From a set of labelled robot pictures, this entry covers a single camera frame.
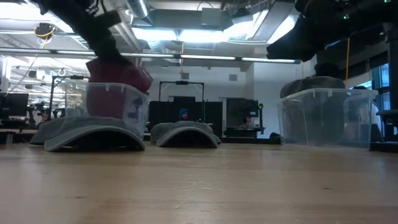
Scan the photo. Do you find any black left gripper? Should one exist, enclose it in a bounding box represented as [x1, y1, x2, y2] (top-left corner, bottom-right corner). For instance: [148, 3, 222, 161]
[30, 0, 132, 65]

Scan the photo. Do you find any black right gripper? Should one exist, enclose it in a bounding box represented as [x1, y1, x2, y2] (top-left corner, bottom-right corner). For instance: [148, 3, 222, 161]
[266, 12, 374, 79]

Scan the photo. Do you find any maroon baseball cap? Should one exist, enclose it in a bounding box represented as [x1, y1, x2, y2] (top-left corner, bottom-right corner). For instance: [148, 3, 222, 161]
[86, 91, 127, 119]
[85, 57, 154, 95]

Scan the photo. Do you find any clear plastic bin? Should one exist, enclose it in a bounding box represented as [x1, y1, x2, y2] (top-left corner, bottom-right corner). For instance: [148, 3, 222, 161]
[63, 82, 151, 140]
[276, 87, 380, 149]

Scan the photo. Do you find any black stand pole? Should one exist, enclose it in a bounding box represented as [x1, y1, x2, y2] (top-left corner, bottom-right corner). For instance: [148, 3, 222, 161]
[384, 21, 398, 110]

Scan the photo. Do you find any dark gray side table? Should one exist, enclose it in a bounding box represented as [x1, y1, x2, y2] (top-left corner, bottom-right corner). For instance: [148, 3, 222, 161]
[369, 108, 398, 153]

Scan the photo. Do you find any black partition cabinet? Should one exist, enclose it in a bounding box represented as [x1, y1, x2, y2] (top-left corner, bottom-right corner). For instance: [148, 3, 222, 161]
[148, 96, 224, 138]

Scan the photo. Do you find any person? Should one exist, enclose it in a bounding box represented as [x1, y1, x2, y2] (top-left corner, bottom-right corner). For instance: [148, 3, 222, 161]
[239, 115, 256, 129]

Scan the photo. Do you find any black equipment cabinet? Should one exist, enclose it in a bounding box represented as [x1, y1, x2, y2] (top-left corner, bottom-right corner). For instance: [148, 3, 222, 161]
[225, 97, 266, 138]

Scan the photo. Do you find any long ceiling light bar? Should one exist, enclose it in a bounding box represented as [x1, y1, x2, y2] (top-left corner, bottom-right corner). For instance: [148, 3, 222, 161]
[0, 47, 302, 65]

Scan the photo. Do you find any black computer monitor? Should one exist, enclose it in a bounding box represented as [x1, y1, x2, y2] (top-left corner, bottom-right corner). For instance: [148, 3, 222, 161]
[0, 92, 30, 118]

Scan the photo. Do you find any yellow hanging cable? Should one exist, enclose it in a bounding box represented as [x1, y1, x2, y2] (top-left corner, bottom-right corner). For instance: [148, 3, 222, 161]
[345, 37, 351, 88]

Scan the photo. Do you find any silver ceiling duct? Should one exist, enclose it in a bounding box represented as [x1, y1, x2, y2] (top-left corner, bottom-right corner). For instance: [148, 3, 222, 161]
[124, 0, 150, 19]

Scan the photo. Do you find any yellow coiled cable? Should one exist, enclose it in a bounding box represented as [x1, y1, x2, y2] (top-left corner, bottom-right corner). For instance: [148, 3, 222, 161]
[34, 22, 57, 40]

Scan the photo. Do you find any black metal stand frame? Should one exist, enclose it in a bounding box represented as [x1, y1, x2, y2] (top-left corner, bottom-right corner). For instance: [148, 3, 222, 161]
[159, 80, 206, 103]

